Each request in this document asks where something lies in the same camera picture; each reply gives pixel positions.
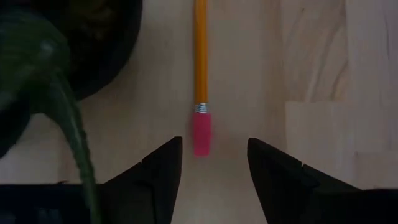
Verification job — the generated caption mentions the potted succulent plant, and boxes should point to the potted succulent plant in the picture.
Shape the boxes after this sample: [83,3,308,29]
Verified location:
[0,0,144,224]

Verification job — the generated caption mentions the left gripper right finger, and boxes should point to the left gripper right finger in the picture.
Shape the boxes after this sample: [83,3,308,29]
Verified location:
[248,138,364,224]

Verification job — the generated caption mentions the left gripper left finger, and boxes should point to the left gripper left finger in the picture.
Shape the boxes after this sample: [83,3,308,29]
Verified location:
[99,136,183,224]

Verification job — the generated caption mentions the orange pencil pink eraser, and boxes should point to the orange pencil pink eraser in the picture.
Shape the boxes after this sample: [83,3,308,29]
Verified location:
[192,0,213,157]

